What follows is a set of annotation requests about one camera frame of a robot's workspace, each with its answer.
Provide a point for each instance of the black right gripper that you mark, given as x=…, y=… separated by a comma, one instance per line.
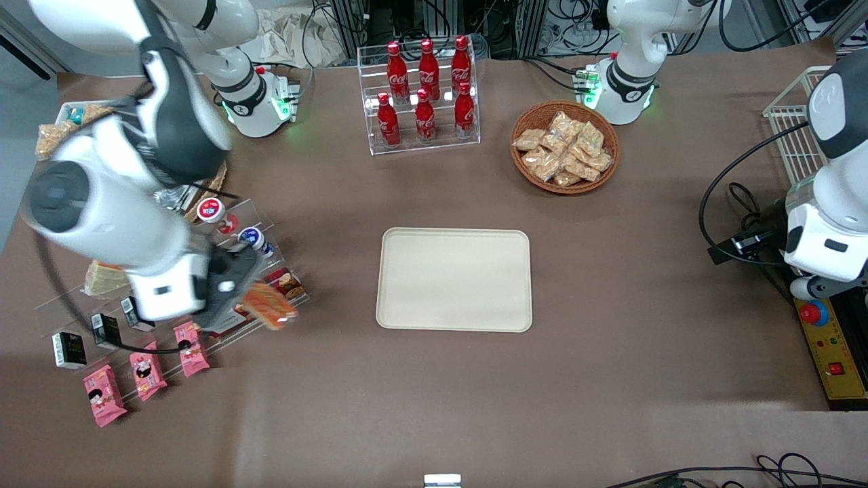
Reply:
x=218, y=259

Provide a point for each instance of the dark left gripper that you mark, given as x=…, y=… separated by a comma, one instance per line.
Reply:
x=771, y=221

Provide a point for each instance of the packaged sandwich with orange filling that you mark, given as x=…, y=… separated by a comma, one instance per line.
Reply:
x=272, y=307

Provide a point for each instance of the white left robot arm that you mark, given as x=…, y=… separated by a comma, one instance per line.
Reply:
x=630, y=74

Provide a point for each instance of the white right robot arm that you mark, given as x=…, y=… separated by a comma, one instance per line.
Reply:
x=122, y=217

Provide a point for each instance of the packaged sandwich with pale bread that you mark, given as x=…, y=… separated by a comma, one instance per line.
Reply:
x=105, y=279

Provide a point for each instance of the beige serving tray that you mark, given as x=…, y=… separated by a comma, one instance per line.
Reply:
x=454, y=279

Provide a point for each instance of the red cookie box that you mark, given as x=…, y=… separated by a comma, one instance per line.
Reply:
x=288, y=283

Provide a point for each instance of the yogurt cup blue lid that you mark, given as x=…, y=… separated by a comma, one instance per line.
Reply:
x=254, y=238

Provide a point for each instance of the yellow emergency stop box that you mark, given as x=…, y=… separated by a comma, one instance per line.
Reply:
x=831, y=352

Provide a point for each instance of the pink snack packet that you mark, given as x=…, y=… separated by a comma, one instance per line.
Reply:
x=193, y=356
x=147, y=373
x=104, y=395

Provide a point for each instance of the yogurt cup red lid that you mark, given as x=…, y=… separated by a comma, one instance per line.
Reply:
x=213, y=211

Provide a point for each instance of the black connector block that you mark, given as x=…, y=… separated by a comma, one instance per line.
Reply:
x=746, y=241

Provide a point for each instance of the oval wicker basket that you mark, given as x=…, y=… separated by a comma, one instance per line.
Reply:
x=218, y=179

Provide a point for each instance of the small black carton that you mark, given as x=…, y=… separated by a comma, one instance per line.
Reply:
x=106, y=331
x=69, y=350
x=129, y=308

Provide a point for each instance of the foil food container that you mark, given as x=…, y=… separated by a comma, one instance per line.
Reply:
x=173, y=198

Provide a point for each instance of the clear acrylic tiered stand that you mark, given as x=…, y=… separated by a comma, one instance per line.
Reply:
x=61, y=316

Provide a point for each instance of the red cola bottle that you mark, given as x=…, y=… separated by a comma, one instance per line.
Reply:
x=428, y=71
x=464, y=112
x=388, y=123
x=461, y=64
x=397, y=74
x=425, y=118

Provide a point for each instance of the brown table cover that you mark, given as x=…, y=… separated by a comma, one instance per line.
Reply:
x=610, y=305

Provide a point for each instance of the clear acrylic bottle rack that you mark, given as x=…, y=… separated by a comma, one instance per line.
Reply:
x=444, y=146

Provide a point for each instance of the clear bag of crackers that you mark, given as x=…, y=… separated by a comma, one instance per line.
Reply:
x=55, y=140

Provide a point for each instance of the teal snack packet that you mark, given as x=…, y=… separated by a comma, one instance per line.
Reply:
x=76, y=115

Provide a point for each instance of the white crumpled cloth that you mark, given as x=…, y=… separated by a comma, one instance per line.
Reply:
x=291, y=37

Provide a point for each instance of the clear pack of biscuits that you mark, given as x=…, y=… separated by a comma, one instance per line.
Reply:
x=527, y=139
x=590, y=139
x=541, y=165
x=582, y=168
x=567, y=179
x=601, y=161
x=554, y=143
x=565, y=125

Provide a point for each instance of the round wicker basket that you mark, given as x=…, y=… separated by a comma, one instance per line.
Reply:
x=525, y=177

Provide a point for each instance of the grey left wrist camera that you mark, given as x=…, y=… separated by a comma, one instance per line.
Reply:
x=804, y=288

